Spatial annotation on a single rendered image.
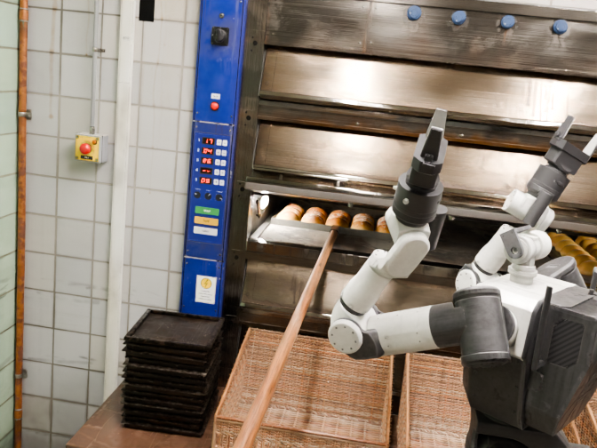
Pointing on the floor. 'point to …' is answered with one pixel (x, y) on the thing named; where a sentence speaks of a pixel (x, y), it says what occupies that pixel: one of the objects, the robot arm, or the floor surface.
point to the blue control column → (207, 77)
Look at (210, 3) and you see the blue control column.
